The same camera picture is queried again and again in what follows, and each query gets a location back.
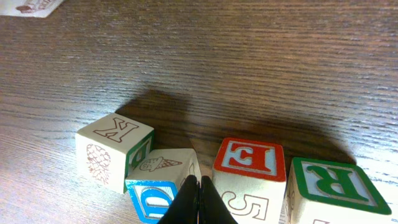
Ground plain wooden block middle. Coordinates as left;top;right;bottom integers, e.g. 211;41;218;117
1;0;64;18

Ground red E wooden block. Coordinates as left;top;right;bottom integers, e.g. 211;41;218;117
284;157;392;224

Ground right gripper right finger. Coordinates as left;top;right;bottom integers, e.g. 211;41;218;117
199;176;237;224

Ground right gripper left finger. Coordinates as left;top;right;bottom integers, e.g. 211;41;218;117
158;175;199;224

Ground wooden block red drawing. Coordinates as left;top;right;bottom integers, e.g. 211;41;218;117
75;113;154;194

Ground wooden block red picture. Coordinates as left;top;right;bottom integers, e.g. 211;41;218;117
212;138;287;224

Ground blue D wooden block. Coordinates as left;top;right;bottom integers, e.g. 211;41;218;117
125;148;201;223

